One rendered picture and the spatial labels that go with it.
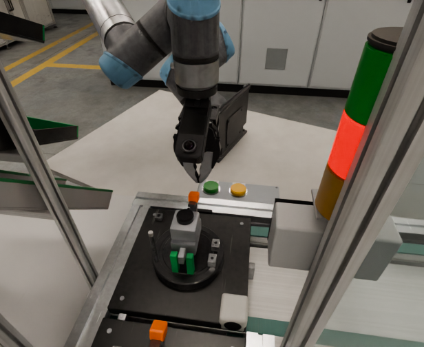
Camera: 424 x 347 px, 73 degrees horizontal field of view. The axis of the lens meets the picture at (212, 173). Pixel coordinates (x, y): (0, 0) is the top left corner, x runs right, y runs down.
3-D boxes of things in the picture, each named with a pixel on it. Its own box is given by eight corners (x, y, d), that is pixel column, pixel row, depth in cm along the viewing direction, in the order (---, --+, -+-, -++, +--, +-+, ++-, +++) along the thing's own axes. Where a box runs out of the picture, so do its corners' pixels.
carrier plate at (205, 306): (149, 213, 69) (149, 206, 68) (250, 223, 67) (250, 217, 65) (109, 313, 51) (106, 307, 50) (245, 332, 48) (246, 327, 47)
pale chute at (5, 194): (60, 197, 68) (65, 178, 69) (108, 209, 65) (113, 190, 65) (-83, 189, 41) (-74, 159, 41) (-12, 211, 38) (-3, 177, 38)
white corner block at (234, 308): (221, 303, 52) (221, 291, 50) (246, 306, 52) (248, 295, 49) (218, 330, 49) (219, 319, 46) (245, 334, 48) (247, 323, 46)
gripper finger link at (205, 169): (215, 170, 65) (216, 135, 60) (213, 187, 61) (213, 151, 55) (202, 169, 66) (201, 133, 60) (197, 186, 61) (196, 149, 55)
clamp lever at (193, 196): (188, 224, 61) (190, 190, 58) (198, 224, 60) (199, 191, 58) (185, 232, 57) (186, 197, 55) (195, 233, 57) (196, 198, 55)
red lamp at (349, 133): (323, 148, 27) (337, 99, 24) (379, 152, 27) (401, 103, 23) (333, 183, 23) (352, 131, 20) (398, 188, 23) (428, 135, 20)
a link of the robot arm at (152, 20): (137, 13, 55) (139, 25, 46) (182, -31, 52) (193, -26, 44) (165, 46, 60) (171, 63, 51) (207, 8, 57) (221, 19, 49)
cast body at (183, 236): (179, 225, 57) (176, 200, 52) (201, 228, 56) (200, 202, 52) (168, 262, 50) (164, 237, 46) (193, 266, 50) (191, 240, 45)
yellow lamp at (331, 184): (311, 187, 30) (323, 149, 27) (361, 192, 30) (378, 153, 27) (318, 224, 26) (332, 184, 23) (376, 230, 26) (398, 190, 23)
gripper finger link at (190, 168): (202, 169, 66) (201, 133, 60) (197, 186, 61) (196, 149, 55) (188, 168, 66) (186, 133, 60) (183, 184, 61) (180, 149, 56)
